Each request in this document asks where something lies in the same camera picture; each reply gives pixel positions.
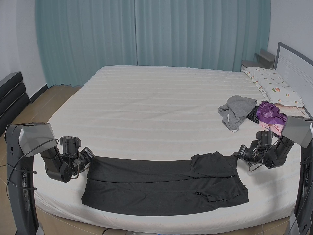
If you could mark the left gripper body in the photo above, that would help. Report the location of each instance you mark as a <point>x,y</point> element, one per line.
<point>87,155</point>

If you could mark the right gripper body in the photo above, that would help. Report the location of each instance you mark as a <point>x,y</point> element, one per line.
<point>245,154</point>

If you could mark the black garment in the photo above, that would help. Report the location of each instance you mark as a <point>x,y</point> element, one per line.
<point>146,182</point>

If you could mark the white printed pillow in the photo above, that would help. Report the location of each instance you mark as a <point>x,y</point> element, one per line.
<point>276,87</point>

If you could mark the pale pink pillow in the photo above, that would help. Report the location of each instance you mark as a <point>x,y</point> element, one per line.
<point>292,109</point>

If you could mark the pile of clothes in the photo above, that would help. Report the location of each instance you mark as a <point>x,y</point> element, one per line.
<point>269,112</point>

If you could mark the grey bedside table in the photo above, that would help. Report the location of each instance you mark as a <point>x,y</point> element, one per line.
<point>263,59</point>

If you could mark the blue-green curtain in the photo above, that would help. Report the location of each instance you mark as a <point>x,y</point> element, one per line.
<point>200,26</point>
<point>85,33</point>

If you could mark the grey garment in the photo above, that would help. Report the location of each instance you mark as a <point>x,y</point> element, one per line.
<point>237,111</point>

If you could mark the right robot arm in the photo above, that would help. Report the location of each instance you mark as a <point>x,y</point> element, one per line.
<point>299,131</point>

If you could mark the bed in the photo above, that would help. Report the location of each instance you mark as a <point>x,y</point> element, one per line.
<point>146,111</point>

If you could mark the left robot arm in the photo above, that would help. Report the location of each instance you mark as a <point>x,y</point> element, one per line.
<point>36,136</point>

